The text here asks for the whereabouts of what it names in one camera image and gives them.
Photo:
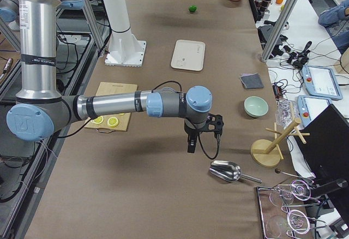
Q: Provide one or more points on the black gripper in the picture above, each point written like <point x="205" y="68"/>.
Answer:
<point x="191" y="130"/>

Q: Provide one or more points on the green lime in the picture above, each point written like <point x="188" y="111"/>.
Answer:
<point x="192" y="8"/>

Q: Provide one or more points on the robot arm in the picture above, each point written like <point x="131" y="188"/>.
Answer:
<point x="40" y="110"/>

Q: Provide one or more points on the cream rectangular tray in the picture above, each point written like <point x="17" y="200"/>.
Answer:
<point x="188" y="55"/>

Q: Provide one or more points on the metal scoop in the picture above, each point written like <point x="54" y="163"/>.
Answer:
<point x="229" y="171"/>

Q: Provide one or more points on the wooden cutting board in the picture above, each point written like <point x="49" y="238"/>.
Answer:
<point x="113" y="99"/>

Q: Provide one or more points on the mint green bowl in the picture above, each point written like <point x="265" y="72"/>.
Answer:
<point x="255" y="106"/>

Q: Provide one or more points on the wooden mug tree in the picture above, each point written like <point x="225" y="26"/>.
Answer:
<point x="268" y="153"/>

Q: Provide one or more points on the lemon slice by knife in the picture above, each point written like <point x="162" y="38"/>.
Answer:
<point x="112" y="122"/>

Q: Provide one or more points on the grey folded cloth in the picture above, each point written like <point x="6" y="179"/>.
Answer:
<point x="251" y="81"/>

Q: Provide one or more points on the clear plastic bag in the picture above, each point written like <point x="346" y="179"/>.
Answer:
<point x="285" y="113"/>

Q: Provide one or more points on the right teach pendant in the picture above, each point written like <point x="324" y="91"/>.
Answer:
<point x="309" y="107"/>

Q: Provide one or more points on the teach pendant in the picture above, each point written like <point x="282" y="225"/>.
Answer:
<point x="309" y="107"/>
<point x="321" y="81"/>

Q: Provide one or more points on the black monitor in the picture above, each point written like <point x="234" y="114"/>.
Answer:
<point x="326" y="148"/>

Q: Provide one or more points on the left teach pendant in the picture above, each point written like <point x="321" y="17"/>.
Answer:
<point x="321" y="81"/>

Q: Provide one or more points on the seated person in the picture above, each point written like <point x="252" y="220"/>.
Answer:
<point x="335" y="21"/>

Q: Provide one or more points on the lemon slice near handle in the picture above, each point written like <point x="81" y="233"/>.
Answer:
<point x="98" y="120"/>

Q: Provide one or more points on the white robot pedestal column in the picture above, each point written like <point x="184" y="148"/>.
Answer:
<point x="124" y="49"/>

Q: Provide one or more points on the wire glass rack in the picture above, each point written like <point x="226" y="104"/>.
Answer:
<point x="282" y="210"/>

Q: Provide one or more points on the aluminium frame post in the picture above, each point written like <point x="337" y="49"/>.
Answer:
<point x="289" y="5"/>

